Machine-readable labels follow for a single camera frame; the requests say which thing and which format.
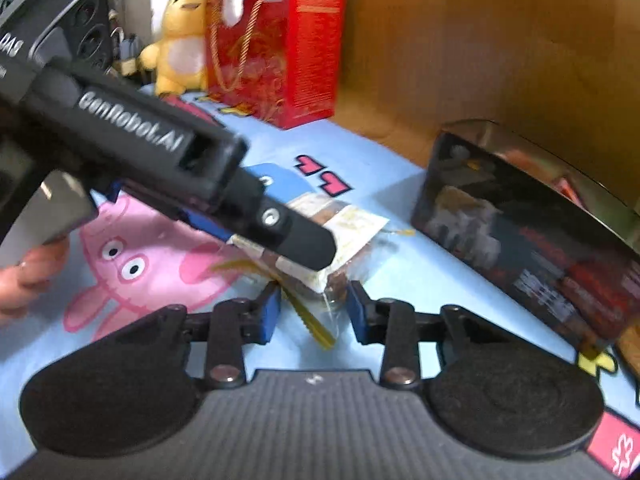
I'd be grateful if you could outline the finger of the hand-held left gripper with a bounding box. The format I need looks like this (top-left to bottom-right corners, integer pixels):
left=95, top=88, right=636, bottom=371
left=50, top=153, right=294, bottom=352
left=187, top=167, right=337, bottom=271

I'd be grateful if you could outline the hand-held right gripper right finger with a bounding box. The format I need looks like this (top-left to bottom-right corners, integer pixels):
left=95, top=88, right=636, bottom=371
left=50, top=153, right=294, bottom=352
left=346, top=280, right=501, bottom=391

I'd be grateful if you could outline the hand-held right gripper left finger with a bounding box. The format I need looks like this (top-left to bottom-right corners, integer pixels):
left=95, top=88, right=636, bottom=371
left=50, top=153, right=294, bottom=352
left=117, top=280, right=283, bottom=391

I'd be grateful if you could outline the clear yellow-edged snack packet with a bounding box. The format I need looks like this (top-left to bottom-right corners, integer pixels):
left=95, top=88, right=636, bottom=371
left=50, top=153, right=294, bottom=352
left=222, top=194, right=416, bottom=352

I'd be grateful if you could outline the black cardboard box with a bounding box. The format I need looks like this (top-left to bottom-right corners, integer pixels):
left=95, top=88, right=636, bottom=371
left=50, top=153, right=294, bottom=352
left=411, top=119, right=640, bottom=358

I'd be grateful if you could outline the person's left hand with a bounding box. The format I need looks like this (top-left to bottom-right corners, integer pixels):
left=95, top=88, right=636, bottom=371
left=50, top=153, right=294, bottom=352
left=0, top=237, right=71, bottom=323

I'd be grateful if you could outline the printed cartoon blanket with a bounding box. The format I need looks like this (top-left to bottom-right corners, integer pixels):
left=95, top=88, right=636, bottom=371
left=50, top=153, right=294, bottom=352
left=0, top=82, right=640, bottom=478

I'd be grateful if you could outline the yellow duck plush toy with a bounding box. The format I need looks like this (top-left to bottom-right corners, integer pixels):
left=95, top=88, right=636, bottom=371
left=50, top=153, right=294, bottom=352
left=139, top=0, right=211, bottom=99

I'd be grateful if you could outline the red gift bag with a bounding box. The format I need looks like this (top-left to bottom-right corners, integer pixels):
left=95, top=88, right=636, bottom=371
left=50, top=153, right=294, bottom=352
left=204, top=0, right=347, bottom=131

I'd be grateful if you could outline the wooden headboard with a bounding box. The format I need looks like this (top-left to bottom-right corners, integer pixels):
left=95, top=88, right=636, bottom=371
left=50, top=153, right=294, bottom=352
left=320, top=0, right=640, bottom=196

